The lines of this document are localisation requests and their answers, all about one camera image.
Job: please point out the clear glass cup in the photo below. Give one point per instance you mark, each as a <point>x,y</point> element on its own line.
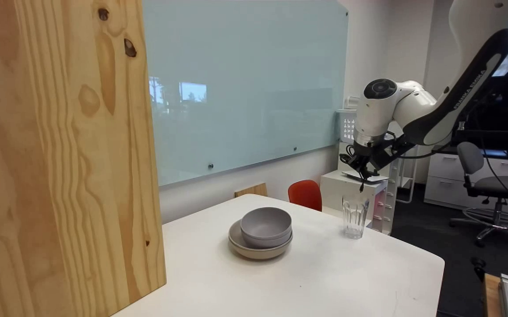
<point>355,219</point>

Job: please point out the clear plastic drawer unit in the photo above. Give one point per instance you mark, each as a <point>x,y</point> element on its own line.
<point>396,187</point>

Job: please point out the red chair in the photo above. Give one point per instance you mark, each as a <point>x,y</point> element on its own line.
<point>306,194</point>

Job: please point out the grey bowl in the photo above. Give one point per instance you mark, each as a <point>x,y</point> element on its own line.
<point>265,226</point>

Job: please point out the small wooden board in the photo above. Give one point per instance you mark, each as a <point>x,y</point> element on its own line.
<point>251,189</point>

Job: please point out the black desk with monitors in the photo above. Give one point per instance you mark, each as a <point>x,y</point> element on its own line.
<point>502,116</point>

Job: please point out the grey office chair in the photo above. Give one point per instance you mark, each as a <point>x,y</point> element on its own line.
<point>502,185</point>

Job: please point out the glass whiteboard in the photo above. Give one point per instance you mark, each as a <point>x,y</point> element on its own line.
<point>242,88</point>

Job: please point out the tall wooden box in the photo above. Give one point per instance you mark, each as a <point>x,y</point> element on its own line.
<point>61,164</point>

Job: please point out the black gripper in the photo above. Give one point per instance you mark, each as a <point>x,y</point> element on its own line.
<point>375,153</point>

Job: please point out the white cabinet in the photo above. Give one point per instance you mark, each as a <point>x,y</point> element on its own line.
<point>343,190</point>

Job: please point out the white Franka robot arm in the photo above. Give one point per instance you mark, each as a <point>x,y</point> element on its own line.
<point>401,106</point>

